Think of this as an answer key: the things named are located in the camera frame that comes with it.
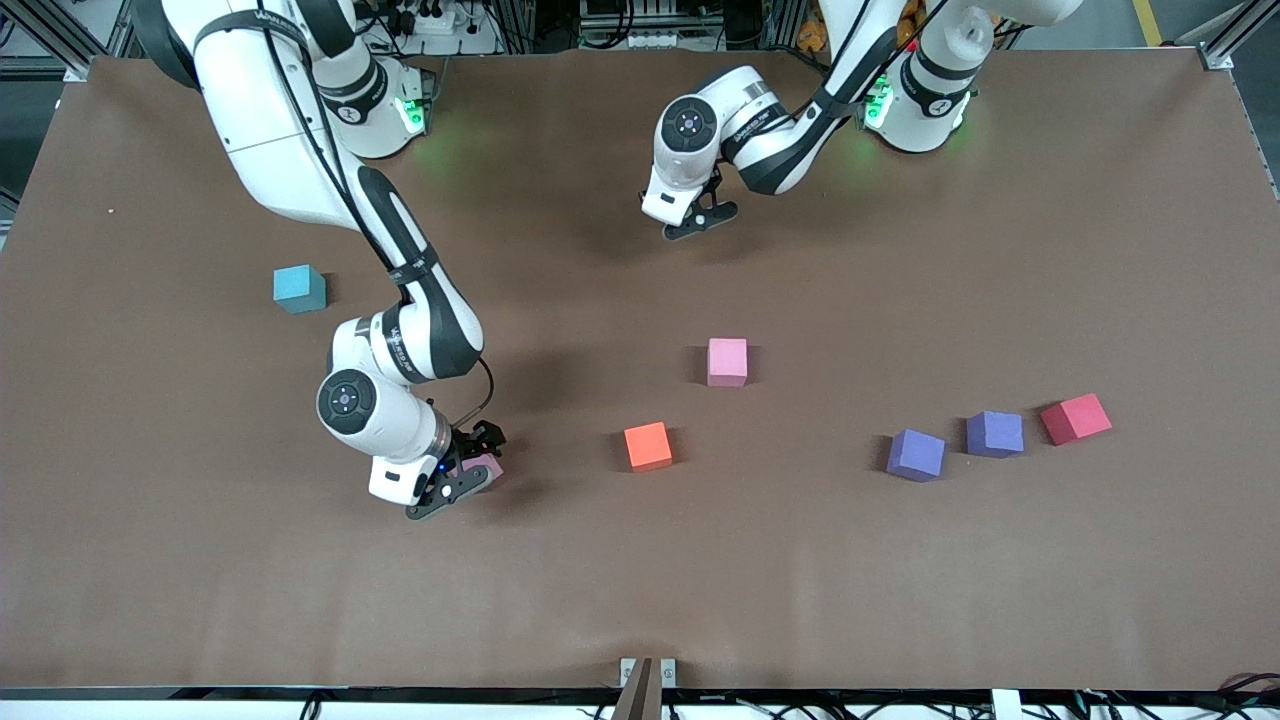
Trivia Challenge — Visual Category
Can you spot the light blue foam block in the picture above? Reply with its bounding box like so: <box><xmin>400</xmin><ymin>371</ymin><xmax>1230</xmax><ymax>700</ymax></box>
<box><xmin>274</xmin><ymin>264</ymin><xmax>328</xmax><ymax>315</ymax></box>

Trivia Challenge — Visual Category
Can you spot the purple foam block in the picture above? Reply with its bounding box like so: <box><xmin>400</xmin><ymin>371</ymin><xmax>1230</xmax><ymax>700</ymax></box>
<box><xmin>886</xmin><ymin>429</ymin><xmax>947</xmax><ymax>483</ymax></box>
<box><xmin>966</xmin><ymin>410</ymin><xmax>1025</xmax><ymax>459</ymax></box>

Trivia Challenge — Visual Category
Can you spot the orange foam block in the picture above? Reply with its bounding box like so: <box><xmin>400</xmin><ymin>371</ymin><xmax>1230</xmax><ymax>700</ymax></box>
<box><xmin>623</xmin><ymin>421</ymin><xmax>674</xmax><ymax>472</ymax></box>

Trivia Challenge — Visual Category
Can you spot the grey metal equipment rack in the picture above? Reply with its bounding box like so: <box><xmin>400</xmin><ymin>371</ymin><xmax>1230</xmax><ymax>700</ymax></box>
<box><xmin>578</xmin><ymin>0</ymin><xmax>691</xmax><ymax>51</ymax></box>

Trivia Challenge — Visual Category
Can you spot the brown table cover sheet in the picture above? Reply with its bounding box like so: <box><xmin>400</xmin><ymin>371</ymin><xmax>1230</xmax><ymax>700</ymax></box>
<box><xmin>0</xmin><ymin>45</ymin><xmax>1280</xmax><ymax>693</ymax></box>

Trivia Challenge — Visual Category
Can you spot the red foam block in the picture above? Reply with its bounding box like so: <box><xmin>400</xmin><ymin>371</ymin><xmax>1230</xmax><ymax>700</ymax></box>
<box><xmin>1040</xmin><ymin>393</ymin><xmax>1113</xmax><ymax>447</ymax></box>

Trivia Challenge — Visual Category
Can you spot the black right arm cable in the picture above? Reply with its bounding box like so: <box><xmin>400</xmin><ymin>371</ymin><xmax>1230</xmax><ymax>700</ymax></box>
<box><xmin>250</xmin><ymin>0</ymin><xmax>498</xmax><ymax>429</ymax></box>

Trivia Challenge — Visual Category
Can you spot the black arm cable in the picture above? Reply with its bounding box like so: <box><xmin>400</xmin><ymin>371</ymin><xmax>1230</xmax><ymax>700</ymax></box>
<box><xmin>250</xmin><ymin>0</ymin><xmax>498</xmax><ymax>429</ymax></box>
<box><xmin>800</xmin><ymin>0</ymin><xmax>951</xmax><ymax>121</ymax></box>

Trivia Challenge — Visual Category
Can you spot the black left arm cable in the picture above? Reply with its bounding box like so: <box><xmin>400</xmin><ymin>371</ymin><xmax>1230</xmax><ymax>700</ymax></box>
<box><xmin>800</xmin><ymin>0</ymin><xmax>951</xmax><ymax>121</ymax></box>

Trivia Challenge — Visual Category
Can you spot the metal bracket plate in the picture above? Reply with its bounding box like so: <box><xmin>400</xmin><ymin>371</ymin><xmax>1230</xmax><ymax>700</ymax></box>
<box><xmin>619</xmin><ymin>656</ymin><xmax>678</xmax><ymax>691</ymax></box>

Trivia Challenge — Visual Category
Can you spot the brown camera mount pole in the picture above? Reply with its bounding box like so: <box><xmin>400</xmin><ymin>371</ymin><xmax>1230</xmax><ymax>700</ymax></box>
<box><xmin>610</xmin><ymin>656</ymin><xmax>663</xmax><ymax>720</ymax></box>

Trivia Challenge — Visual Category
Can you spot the aluminium frame profile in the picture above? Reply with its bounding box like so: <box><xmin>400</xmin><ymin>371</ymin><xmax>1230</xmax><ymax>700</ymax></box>
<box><xmin>1195</xmin><ymin>0</ymin><xmax>1280</xmax><ymax>73</ymax></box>
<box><xmin>0</xmin><ymin>0</ymin><xmax>136</xmax><ymax>83</ymax></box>

